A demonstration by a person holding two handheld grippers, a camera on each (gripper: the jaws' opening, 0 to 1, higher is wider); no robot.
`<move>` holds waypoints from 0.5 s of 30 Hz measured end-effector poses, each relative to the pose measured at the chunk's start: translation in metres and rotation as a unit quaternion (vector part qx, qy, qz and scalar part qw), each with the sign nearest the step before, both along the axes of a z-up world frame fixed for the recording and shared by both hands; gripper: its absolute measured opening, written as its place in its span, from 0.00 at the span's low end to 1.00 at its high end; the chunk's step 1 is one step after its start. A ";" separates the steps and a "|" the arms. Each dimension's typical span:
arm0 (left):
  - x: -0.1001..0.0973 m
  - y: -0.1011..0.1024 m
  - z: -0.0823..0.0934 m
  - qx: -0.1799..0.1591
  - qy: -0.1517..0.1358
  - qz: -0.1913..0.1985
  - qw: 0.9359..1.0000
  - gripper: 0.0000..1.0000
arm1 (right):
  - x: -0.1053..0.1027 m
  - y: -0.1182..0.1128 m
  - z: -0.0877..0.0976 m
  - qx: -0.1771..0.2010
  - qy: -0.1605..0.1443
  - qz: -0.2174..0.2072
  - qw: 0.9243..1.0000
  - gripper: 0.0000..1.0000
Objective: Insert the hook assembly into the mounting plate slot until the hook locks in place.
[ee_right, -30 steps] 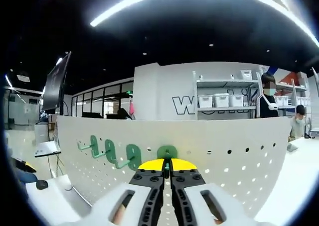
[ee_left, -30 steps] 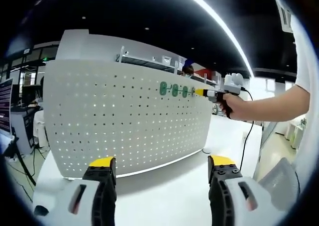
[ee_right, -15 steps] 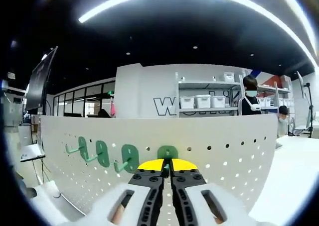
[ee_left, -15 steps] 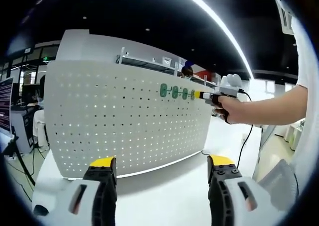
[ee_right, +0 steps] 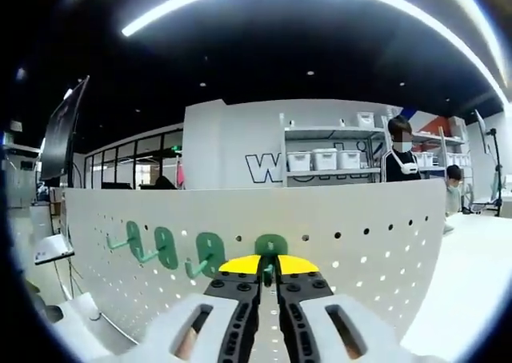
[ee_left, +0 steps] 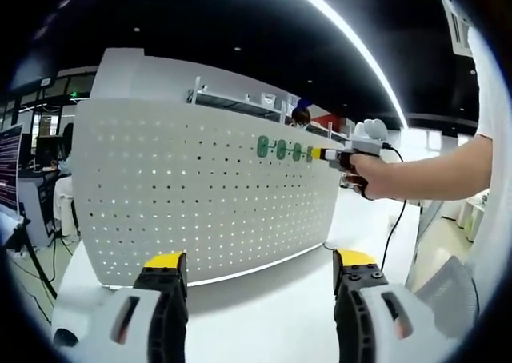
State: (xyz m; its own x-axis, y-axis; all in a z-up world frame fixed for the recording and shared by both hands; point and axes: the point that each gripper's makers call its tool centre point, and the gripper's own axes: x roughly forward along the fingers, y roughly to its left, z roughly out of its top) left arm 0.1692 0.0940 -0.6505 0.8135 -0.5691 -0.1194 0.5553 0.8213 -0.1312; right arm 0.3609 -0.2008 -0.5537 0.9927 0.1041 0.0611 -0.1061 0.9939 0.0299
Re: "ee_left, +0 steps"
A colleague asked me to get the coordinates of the long ceiling light strip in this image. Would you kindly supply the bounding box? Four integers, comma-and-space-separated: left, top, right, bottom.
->
275, 0, 410, 129

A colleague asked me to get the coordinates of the large black display screen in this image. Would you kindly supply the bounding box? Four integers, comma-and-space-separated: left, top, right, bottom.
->
7, 53, 61, 92

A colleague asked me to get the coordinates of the black round object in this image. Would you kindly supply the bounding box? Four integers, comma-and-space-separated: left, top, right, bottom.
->
53, 327, 80, 347

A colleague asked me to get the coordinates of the black stand leg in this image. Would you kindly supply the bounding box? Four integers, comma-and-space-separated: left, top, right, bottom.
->
6, 217, 59, 300

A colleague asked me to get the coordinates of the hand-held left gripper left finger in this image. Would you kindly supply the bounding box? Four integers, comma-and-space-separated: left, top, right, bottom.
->
102, 250, 190, 363

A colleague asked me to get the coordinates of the white perforated mounting plate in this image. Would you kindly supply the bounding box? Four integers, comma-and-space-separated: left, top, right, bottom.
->
74, 98, 350, 291

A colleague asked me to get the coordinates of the person's right hand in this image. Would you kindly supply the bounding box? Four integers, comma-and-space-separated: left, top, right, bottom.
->
340, 153, 396, 201

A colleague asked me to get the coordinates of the ceiling air vent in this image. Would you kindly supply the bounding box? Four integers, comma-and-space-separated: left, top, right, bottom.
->
448, 9, 474, 57

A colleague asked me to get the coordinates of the grey mesh office chair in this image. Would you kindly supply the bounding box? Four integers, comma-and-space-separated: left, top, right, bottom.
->
414, 253, 481, 337

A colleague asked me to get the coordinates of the person's white shirt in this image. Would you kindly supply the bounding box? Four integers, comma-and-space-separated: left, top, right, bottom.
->
466, 22, 512, 288

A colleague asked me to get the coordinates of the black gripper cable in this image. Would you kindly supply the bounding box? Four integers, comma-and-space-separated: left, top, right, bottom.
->
378, 140, 410, 275

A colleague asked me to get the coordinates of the monitor with text lines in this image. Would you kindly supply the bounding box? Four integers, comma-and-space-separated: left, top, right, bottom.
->
0, 123, 24, 214

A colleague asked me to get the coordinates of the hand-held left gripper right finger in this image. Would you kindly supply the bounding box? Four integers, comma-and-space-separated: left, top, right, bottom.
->
333, 249, 444, 363

